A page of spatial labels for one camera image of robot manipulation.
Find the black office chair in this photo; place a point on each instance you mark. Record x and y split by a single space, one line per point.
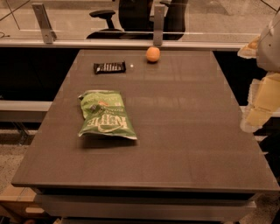
137 23

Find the middle metal bracket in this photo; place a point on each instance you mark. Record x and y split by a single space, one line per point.
158 28

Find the metal bracket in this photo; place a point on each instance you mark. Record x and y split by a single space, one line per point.
47 31
158 28

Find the orange fruit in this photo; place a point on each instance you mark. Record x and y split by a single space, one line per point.
152 54

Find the green jalapeno chip bag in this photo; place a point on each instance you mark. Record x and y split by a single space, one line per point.
104 114

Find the black chocolate bar wrapper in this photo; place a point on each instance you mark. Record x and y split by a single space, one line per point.
109 68

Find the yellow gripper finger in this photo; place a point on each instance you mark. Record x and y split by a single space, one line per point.
250 49
263 101

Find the wooden box under table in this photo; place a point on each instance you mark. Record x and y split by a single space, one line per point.
19 204

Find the left metal bracket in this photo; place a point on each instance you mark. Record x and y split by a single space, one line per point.
47 31

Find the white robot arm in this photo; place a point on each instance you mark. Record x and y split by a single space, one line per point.
268 50

